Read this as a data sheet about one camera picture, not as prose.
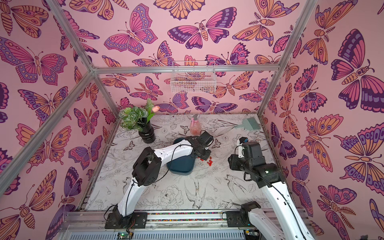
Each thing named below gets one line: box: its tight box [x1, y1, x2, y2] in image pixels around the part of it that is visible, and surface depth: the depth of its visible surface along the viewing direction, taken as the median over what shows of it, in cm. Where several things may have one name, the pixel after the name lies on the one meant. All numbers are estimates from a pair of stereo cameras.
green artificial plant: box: [118, 98, 156, 131], surface depth 87 cm
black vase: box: [138, 120, 156, 144], surface depth 100 cm
